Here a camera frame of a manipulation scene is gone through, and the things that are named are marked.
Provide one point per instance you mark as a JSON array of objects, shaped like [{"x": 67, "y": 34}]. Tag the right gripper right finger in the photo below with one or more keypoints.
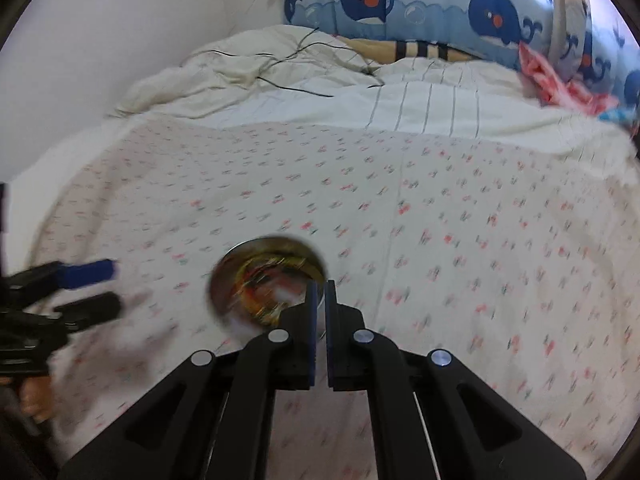
[{"x": 357, "y": 358}]

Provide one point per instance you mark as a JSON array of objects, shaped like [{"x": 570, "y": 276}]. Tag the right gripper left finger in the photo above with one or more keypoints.
[{"x": 284, "y": 358}]

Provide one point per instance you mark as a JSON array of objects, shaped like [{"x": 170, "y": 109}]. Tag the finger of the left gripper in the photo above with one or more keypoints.
[
  {"x": 82, "y": 314},
  {"x": 82, "y": 274}
]

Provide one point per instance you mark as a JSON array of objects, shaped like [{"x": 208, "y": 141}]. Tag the person's left hand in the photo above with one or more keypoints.
[{"x": 36, "y": 398}]

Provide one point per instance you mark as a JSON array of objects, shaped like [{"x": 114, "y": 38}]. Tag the round silver metal tin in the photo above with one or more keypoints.
[{"x": 252, "y": 283}]

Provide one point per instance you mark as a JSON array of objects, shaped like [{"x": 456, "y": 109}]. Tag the cherry print bed sheet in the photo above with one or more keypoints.
[{"x": 525, "y": 265}]

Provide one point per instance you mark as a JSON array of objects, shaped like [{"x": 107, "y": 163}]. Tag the white striped duvet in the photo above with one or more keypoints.
[{"x": 295, "y": 74}]

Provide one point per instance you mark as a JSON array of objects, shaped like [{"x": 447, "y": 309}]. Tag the striped tan pillow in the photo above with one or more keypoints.
[{"x": 391, "y": 51}]

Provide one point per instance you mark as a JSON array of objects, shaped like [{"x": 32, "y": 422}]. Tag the pink cloth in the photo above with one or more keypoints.
[{"x": 551, "y": 90}]

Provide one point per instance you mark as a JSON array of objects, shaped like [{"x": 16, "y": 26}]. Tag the blue whale print curtain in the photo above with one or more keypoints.
[{"x": 587, "y": 40}]

